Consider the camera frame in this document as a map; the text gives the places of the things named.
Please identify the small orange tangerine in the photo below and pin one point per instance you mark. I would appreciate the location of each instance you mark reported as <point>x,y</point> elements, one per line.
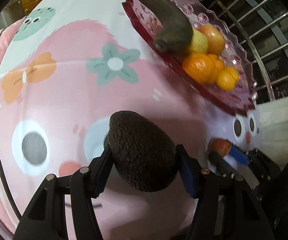
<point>225,80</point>
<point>234,73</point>

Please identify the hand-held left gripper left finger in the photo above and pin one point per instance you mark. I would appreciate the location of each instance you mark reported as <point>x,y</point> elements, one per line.
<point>101,173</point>

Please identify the metal railing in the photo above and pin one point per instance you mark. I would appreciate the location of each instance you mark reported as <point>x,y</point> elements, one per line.
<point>269,87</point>

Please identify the dark overripe banana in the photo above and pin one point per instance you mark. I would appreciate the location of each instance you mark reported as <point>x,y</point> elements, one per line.
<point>169,22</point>

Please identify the yellow pear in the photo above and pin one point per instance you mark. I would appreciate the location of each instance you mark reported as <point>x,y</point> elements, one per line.
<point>199,42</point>

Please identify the cartoon face printed tablecloth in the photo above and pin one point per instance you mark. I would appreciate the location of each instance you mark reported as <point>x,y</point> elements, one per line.
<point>58,92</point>

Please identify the red yellow apple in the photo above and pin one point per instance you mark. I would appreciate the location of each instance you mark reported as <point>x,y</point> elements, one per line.
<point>214,40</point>

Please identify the dark avocado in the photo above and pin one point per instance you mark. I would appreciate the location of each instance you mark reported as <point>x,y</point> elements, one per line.
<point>141,150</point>

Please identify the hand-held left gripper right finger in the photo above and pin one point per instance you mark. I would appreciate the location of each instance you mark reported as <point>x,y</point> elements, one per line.
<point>187,178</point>

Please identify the white sheet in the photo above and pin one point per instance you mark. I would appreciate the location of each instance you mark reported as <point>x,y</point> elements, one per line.
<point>279,130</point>

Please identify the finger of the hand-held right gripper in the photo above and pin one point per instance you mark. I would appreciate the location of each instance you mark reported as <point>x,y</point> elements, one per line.
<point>221,166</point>
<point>239,155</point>

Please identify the orange tangerine with black stem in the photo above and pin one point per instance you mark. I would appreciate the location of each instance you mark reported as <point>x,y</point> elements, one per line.
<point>197,67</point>

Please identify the pink glass fruit plate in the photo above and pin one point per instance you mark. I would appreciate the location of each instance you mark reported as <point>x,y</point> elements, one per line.
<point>234,100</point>

